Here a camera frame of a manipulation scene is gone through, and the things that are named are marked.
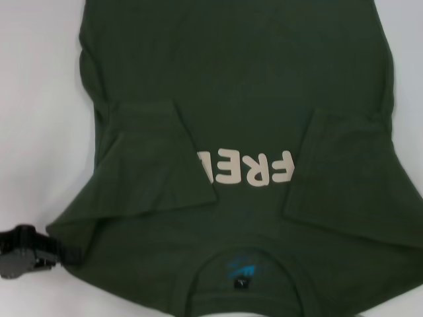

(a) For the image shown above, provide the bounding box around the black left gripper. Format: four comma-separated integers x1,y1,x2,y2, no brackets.
0,223,80,281

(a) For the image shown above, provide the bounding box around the dark green FREE t-shirt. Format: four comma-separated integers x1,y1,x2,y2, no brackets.
45,0,423,317

